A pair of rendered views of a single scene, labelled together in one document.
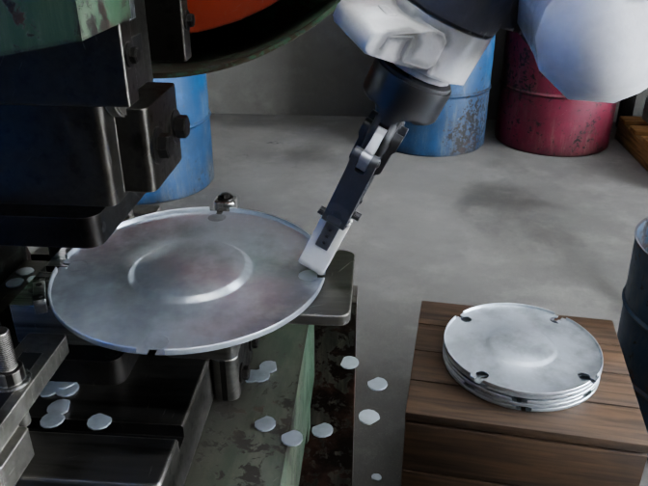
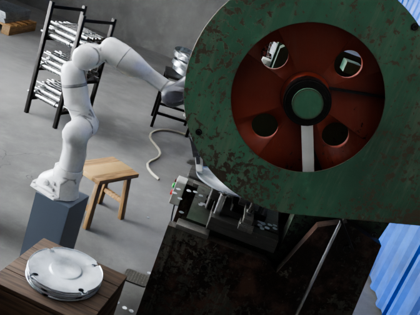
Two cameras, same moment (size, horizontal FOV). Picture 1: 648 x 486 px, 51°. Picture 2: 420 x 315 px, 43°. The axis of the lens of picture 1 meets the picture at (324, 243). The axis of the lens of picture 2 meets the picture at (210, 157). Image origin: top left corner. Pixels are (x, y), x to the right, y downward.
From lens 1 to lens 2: 291 cm
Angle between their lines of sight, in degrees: 134
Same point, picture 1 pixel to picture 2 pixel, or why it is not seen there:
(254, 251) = (213, 180)
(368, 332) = not seen: outside the picture
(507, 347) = (74, 269)
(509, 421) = not seen: hidden behind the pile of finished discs
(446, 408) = (110, 271)
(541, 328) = (47, 273)
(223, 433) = not seen: hidden behind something
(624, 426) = (46, 244)
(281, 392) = (197, 199)
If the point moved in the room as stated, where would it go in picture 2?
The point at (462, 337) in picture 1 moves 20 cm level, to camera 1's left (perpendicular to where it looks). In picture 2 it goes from (90, 282) to (139, 297)
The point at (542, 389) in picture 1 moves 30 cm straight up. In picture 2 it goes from (74, 253) to (92, 189)
